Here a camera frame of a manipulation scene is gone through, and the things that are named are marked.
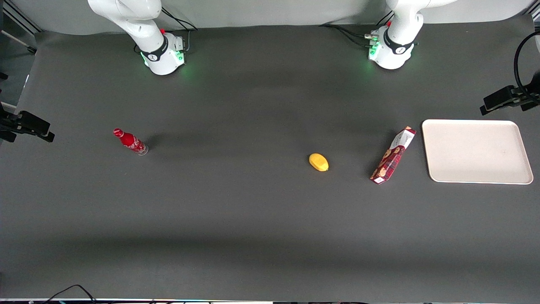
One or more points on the red tartan cookie box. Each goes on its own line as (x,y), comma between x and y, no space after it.
(392,156)

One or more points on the cream rectangular tray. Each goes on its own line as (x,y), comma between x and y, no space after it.
(476,152)

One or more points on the yellow lemon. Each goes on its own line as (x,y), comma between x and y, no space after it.
(318,162)

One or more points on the red cola bottle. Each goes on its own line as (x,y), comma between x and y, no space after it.
(130,141)

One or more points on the black clamp mount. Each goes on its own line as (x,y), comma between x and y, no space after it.
(502,98)
(29,123)

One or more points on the aluminium frame profile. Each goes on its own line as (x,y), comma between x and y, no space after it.
(23,19)

